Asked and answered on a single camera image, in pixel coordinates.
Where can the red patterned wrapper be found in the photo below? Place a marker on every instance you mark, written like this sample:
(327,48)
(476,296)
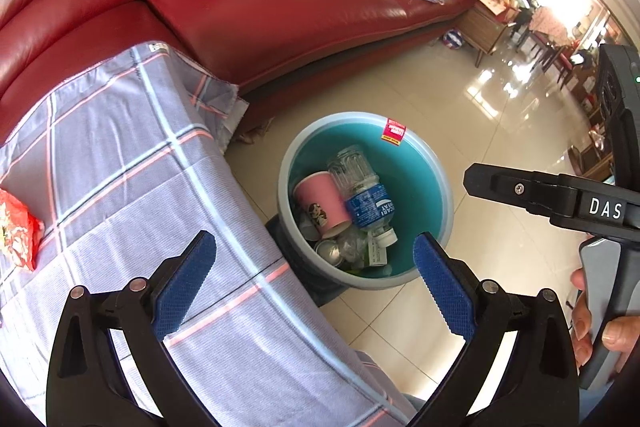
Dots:
(20,232)

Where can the pink paper cup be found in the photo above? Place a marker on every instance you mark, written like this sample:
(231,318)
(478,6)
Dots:
(320,202)

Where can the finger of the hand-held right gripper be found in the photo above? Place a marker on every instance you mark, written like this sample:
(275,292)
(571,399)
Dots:
(520,189)

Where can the plaid grey tablecloth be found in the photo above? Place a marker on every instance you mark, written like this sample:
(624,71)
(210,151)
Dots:
(125,187)

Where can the person's right hand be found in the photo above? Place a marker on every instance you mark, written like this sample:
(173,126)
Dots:
(580,322)

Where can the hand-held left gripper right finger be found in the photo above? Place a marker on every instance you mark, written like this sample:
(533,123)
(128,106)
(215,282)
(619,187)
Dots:
(442,292)

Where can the colourful ball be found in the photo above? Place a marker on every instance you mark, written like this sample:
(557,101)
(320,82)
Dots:
(454,39)

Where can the dining table with cloth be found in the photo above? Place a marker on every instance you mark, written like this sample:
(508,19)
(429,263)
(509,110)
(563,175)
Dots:
(550,27)

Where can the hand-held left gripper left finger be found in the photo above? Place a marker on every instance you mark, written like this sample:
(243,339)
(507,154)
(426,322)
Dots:
(182,292)

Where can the clear plastic bottle blue label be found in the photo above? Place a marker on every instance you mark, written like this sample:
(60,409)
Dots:
(367,202)

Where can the dark dining chair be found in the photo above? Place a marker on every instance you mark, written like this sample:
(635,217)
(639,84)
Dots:
(521,27)

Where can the wooden cabinet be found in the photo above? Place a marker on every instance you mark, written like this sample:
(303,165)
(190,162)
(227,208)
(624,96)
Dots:
(480,27)

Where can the red leather sofa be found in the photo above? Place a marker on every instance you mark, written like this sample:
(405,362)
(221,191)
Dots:
(250,17)

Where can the teal trash bin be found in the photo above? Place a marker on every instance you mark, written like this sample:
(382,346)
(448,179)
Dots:
(420,187)

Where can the silver tin can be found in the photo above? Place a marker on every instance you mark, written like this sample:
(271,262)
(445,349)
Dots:
(330,253)

